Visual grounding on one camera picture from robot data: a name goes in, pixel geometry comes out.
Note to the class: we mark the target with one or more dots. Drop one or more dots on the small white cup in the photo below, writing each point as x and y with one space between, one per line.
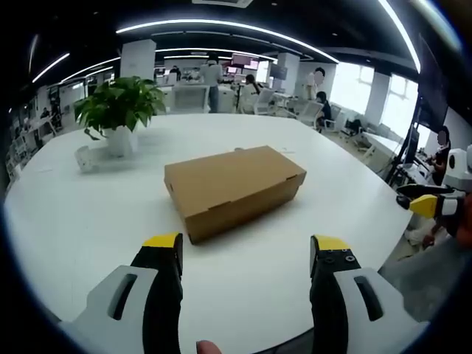
87 159

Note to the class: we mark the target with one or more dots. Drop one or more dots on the green potted plant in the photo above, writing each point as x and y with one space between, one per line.
118 107

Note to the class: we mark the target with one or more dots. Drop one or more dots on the brown cardboard shoe box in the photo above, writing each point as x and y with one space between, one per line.
236 184

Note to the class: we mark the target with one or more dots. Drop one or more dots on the white office chair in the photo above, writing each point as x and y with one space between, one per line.
264 101
310 112

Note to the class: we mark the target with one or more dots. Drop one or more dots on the white desk partition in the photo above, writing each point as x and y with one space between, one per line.
191 99

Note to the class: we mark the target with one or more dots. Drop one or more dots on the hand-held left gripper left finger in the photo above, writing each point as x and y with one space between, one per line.
121 295

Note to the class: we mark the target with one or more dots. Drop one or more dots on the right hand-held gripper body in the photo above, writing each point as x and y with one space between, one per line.
459 166

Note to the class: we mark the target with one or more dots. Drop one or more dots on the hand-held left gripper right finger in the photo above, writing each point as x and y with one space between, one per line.
354 295

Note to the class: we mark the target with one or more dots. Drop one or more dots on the large dark wall screen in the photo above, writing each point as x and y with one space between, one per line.
433 85

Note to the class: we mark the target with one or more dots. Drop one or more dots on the person's left hand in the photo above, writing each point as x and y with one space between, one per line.
208 347

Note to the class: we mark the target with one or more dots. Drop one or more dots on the black tripod stand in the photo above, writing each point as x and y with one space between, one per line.
405 147

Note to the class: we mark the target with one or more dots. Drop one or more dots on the person's right hand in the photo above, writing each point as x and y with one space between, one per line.
465 221

